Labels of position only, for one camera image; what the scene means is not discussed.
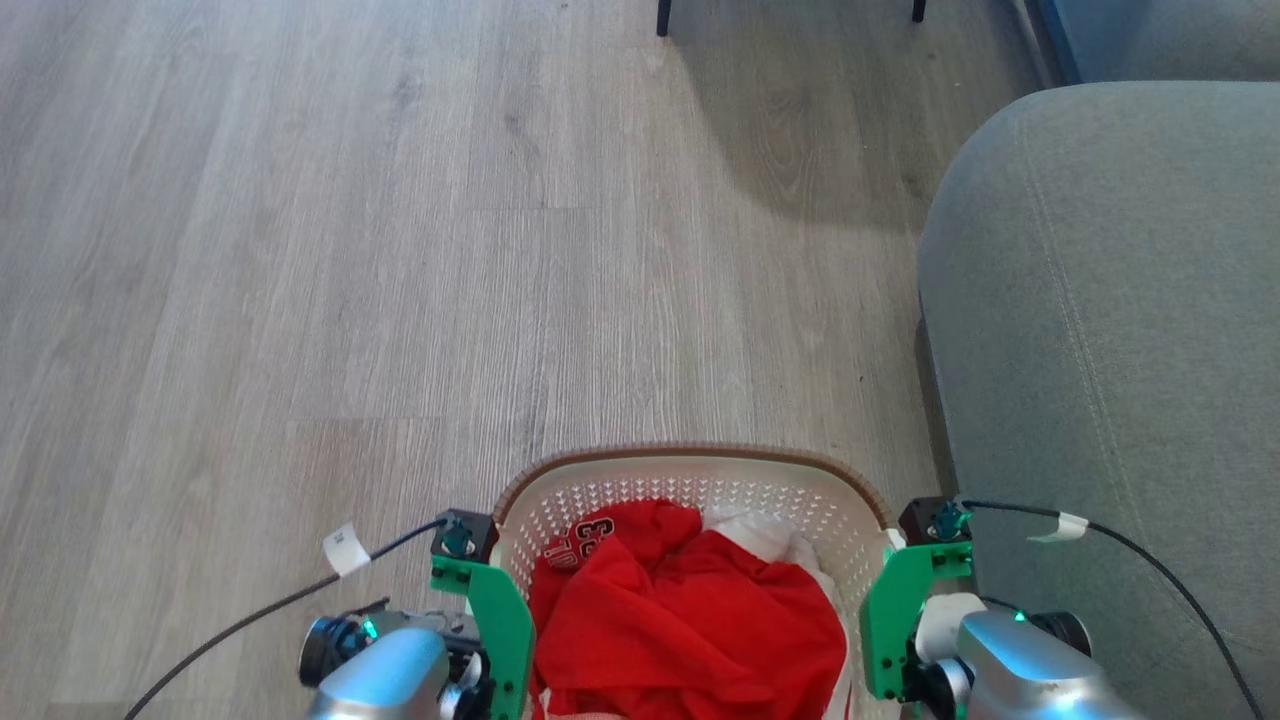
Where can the red sports jersey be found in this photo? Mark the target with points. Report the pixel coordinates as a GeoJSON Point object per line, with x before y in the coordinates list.
{"type": "Point", "coordinates": [680, 630]}

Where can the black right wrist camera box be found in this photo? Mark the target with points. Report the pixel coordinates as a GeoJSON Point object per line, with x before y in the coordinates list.
{"type": "Point", "coordinates": [935, 520]}

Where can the white garment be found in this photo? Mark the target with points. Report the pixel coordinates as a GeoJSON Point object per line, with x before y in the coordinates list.
{"type": "Point", "coordinates": [765, 535]}

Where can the white plastic laundry basket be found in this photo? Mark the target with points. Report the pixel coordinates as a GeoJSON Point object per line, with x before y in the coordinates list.
{"type": "Point", "coordinates": [720, 480]}

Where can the grey fabric sofa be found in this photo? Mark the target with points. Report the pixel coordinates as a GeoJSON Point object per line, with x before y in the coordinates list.
{"type": "Point", "coordinates": [1110, 350]}

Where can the blue grey upholstered furniture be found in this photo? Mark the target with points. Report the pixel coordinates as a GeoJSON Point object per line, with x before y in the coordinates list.
{"type": "Point", "coordinates": [1170, 35]}

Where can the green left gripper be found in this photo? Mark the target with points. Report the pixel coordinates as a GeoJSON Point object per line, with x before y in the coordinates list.
{"type": "Point", "coordinates": [505, 620]}

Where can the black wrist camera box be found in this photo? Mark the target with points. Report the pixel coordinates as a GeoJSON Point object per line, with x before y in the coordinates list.
{"type": "Point", "coordinates": [462, 535]}
{"type": "Point", "coordinates": [935, 520]}

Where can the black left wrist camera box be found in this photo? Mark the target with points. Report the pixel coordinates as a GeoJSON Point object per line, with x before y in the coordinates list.
{"type": "Point", "coordinates": [462, 535]}

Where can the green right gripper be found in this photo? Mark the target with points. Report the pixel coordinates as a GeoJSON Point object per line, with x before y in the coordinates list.
{"type": "Point", "coordinates": [890, 610]}

